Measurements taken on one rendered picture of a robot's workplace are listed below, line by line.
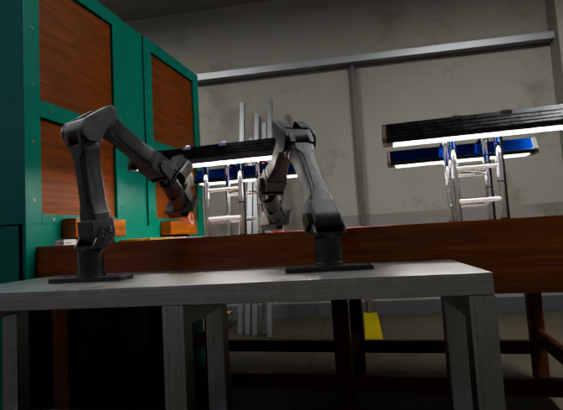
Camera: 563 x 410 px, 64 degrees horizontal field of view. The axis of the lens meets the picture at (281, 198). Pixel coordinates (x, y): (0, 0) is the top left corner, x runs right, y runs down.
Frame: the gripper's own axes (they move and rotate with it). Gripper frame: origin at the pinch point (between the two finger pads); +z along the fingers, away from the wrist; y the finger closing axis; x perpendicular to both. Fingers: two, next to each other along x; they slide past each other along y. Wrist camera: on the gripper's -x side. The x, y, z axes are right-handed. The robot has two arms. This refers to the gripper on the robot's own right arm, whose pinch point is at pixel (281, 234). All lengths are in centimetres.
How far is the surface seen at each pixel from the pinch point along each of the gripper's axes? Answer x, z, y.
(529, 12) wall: -319, 91, -166
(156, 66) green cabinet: -104, -20, 77
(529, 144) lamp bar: -59, 21, -96
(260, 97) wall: -266, 106, 80
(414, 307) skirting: -118, 246, -46
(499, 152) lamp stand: -28, -4, -77
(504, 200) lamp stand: -15, 7, -77
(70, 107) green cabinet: -32, -44, 77
